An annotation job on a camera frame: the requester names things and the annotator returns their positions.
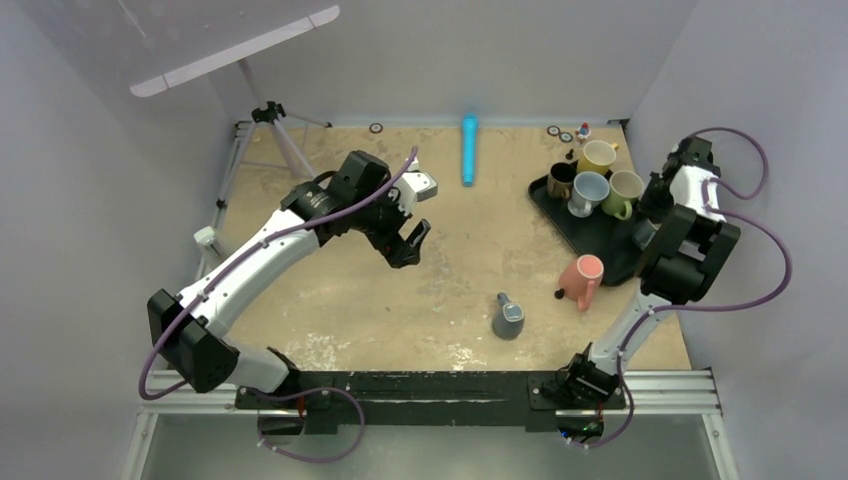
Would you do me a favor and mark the tripod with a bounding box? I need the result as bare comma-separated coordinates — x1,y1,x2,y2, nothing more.
215,101,333,209

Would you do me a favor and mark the green mug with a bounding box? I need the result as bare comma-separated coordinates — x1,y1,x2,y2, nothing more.
601,170,645,220

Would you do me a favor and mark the aluminium frame rail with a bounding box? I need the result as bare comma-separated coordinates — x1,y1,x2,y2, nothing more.
120,371,737,479

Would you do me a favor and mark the overhead light panel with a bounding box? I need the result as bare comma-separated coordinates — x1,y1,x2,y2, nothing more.
130,5,340,98

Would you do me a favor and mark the brown mug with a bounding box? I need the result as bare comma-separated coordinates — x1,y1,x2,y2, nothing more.
546,162,577,200

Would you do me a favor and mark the black tray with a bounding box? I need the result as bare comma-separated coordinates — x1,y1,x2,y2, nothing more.
527,176,643,287

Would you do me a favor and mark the slate blue mug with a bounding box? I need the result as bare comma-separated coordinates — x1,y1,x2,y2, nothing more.
491,292,525,340

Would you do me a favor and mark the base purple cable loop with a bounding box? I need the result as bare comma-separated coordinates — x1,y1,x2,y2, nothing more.
256,380,368,464

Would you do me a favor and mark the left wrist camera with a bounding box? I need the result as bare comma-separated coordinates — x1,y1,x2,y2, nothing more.
393,164,438,215

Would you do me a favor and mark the dark blue-grey mug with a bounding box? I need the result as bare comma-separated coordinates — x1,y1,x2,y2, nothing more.
631,219,660,251

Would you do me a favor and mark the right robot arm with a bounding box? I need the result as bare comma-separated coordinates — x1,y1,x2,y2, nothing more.
558,134,741,407

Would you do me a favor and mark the light grey mug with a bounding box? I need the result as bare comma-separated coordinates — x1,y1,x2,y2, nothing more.
567,171,610,218

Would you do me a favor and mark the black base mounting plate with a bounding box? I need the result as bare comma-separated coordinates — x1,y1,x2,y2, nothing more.
235,371,626,434

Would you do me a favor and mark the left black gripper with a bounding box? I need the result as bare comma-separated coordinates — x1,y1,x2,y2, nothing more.
351,178,429,268

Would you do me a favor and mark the yellow mug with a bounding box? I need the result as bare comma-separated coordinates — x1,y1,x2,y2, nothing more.
576,140,619,176

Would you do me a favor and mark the pink mug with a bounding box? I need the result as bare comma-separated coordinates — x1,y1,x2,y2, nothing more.
555,254,604,313

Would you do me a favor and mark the blue cylinder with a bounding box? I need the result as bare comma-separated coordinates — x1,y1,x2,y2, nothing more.
461,114,479,187

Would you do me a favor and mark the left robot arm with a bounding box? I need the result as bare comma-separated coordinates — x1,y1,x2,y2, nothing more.
146,150,438,409

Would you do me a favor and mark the small figurine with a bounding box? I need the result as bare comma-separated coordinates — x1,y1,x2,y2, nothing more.
575,122,591,145

